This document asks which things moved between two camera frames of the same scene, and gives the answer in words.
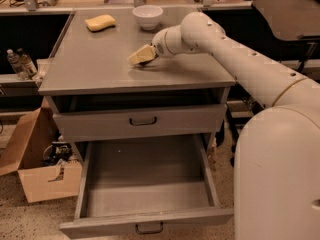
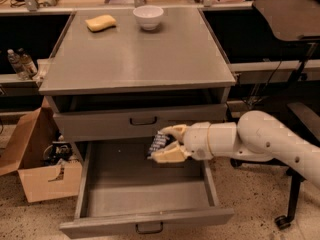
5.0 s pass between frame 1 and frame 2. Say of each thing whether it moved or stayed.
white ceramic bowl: stayed
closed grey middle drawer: stayed
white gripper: moved
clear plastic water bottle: stayed
